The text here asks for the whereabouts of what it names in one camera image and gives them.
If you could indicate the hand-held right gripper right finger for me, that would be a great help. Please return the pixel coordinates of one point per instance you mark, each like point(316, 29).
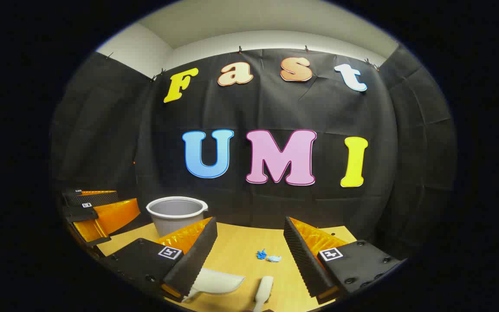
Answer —
point(303, 260)

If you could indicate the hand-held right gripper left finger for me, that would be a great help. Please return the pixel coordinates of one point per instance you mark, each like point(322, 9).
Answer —
point(195, 255)

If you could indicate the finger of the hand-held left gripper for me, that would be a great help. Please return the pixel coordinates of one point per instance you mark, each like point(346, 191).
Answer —
point(95, 199)
point(80, 213)

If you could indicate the light blue paper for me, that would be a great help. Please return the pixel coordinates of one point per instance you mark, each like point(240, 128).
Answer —
point(274, 259)

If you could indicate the white plastic dustpan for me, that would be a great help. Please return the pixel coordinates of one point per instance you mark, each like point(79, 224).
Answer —
point(219, 281)

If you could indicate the grey plastic garbage bin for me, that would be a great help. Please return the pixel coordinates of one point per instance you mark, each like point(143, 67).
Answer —
point(173, 221)

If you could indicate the dark blue paper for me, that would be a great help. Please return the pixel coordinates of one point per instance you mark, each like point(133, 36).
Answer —
point(261, 255)

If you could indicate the small white broom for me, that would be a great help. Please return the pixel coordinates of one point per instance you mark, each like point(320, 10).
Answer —
point(264, 288)

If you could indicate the wooden desktop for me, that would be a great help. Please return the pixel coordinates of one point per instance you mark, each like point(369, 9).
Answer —
point(241, 245)

